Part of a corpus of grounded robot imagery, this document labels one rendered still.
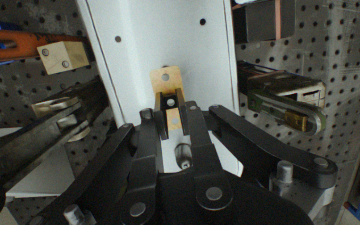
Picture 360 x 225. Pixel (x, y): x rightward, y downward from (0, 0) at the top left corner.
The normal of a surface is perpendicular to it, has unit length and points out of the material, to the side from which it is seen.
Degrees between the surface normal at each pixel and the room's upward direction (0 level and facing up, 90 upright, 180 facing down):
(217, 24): 0
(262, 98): 78
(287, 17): 0
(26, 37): 90
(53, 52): 0
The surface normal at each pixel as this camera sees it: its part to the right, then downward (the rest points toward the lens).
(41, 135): 0.98, -0.15
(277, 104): -0.94, 0.27
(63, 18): 0.08, 0.36
